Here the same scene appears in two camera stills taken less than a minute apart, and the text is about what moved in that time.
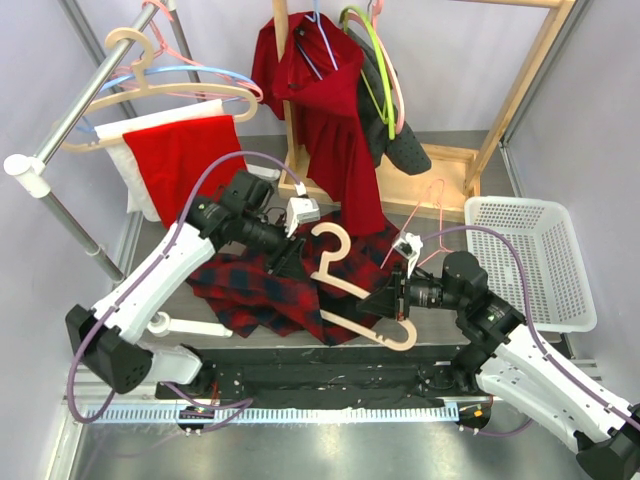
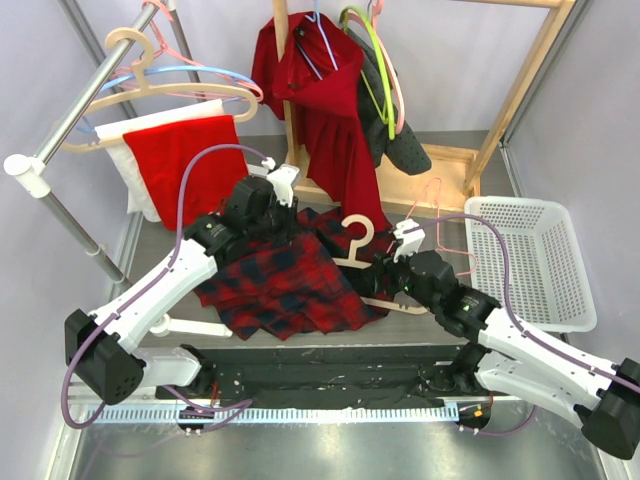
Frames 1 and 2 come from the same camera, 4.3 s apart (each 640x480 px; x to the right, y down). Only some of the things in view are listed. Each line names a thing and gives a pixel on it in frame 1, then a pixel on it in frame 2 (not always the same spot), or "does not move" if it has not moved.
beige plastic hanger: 325,277 to 354,261
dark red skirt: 321,85 does not move
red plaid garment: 318,281 does not move
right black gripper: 389,300 to 382,265
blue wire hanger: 328,45 does not move
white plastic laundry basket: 558,292 does not move
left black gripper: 287,259 to 290,217
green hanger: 390,118 does not move
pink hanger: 373,27 does not move
